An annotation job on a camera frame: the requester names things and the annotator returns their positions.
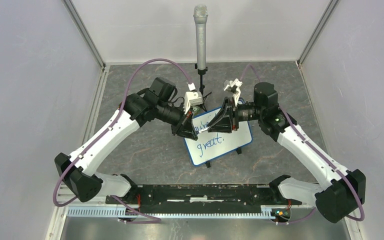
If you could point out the whiteboard marker pen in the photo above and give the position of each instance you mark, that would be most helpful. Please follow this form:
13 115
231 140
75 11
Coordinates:
199 131

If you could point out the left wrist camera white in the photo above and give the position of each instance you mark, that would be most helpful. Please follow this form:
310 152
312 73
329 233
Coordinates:
193 97

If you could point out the blue framed whiteboard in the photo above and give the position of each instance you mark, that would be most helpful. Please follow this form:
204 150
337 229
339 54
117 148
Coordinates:
211 145

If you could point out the silver microphone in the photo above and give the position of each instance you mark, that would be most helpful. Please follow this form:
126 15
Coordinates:
200 16

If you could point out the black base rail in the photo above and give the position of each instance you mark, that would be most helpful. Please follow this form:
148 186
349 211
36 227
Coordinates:
201 198

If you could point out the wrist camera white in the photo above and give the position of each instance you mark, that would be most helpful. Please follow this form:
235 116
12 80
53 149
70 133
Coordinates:
193 97
234 87

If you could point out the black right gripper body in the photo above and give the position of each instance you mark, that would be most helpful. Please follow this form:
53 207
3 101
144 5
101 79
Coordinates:
233 108

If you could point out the green toy block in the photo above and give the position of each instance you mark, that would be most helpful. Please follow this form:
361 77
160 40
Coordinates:
196 110

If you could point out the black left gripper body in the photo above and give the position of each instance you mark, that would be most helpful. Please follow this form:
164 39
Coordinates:
176 128

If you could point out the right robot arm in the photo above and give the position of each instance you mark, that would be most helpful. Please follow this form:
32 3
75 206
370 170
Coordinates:
337 192

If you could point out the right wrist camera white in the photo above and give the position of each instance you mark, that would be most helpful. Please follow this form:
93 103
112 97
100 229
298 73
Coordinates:
234 87

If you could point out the black microphone tripod stand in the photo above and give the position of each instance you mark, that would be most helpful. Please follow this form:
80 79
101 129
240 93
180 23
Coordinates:
201 73

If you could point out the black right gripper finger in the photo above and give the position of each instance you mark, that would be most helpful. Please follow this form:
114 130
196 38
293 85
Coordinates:
220 125
223 109

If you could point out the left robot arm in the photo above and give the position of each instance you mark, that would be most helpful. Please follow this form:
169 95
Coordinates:
78 170

